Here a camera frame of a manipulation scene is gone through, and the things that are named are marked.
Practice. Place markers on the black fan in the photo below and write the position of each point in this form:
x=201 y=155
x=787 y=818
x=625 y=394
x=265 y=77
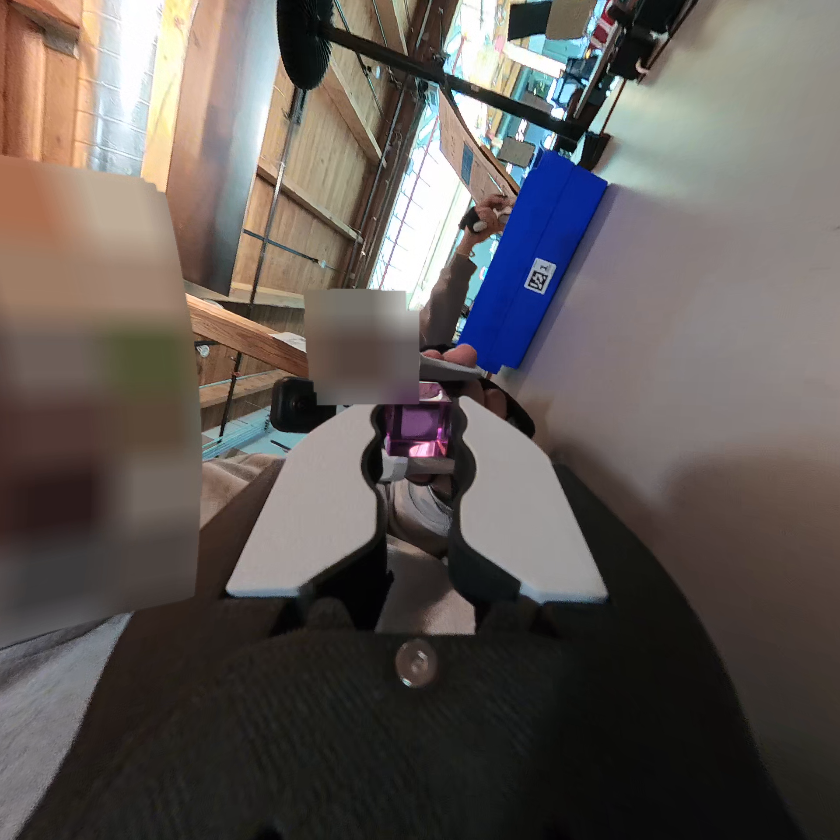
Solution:
x=305 y=43

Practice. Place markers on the purple translucent cube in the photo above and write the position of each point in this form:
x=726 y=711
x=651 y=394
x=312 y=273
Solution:
x=420 y=430

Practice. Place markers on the person's left hand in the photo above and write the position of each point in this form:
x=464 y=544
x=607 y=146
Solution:
x=463 y=354

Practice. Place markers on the black charger blocks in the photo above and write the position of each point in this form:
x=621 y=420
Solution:
x=640 y=39

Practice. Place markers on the black metal pole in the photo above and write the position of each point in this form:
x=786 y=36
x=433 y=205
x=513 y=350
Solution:
x=459 y=75

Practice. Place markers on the silver air duct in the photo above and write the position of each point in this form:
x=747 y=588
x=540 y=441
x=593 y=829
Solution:
x=121 y=85

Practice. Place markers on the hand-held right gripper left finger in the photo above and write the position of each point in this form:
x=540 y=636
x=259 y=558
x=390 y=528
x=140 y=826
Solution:
x=315 y=512

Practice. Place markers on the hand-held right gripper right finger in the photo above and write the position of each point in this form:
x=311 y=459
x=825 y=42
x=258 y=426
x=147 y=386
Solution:
x=525 y=518

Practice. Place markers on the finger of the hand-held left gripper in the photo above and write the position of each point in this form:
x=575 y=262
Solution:
x=420 y=467

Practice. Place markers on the large blue plastic bin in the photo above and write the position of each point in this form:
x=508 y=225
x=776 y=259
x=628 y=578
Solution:
x=531 y=262

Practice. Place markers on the cardboard instruction board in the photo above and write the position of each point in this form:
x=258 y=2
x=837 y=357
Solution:
x=482 y=164

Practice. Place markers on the another person's forearm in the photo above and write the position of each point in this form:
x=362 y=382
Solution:
x=449 y=302

